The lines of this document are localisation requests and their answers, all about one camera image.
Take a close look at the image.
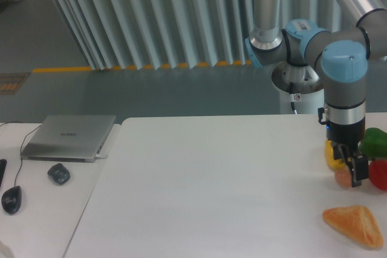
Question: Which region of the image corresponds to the black computer mouse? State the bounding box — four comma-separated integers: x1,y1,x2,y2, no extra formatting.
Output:
1,185,22,215

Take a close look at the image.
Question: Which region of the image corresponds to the white folding partition screen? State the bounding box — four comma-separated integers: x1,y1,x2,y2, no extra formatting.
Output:
54,0,327,69

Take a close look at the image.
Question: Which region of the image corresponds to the pink peach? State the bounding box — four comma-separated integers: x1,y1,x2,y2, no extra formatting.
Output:
334,168,352,188

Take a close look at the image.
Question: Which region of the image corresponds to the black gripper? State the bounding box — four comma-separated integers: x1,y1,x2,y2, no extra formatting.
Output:
327,117,369,187

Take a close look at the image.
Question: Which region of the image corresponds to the triangular orange bread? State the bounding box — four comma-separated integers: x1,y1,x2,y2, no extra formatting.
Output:
322,205,384,249

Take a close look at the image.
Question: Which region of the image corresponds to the yellow pepper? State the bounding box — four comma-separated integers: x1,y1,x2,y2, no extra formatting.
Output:
324,140,346,171

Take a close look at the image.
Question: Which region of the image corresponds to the black keyboard edge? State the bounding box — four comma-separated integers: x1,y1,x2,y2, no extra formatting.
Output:
0,159,7,186

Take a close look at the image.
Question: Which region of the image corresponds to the green pepper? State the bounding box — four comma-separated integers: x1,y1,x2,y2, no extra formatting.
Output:
360,127,386,158

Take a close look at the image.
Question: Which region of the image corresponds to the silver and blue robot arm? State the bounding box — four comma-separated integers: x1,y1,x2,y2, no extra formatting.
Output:
245,0,386,187

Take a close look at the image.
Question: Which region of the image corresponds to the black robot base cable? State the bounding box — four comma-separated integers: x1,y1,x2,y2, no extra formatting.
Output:
288,81,299,115

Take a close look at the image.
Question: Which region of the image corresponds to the silver closed laptop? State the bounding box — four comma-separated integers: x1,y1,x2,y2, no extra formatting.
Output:
21,115,115,162

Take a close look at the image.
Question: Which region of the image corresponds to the black mouse cable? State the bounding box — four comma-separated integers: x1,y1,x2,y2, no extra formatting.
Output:
0,121,43,187

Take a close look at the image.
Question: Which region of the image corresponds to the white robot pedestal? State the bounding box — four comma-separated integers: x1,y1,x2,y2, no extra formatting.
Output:
271,61,325,115

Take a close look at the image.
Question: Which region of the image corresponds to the dark grey earbud case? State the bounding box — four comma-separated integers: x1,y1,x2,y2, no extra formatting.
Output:
47,163,71,185

